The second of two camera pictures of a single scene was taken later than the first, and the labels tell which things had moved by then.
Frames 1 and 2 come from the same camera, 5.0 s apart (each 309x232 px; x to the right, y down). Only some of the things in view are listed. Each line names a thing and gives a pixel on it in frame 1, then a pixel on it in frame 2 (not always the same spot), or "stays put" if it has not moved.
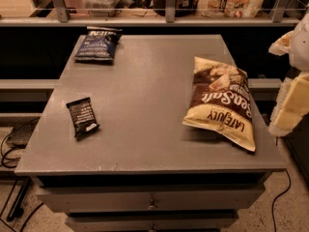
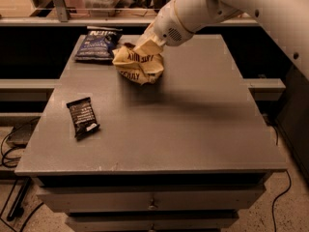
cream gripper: (300, 45) to (167, 29)
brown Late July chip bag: (220, 101) to (138, 68)
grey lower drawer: (152, 221) stays put
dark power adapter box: (20, 134) stays put
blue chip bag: (98, 44) stays put
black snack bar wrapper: (82, 117) stays put
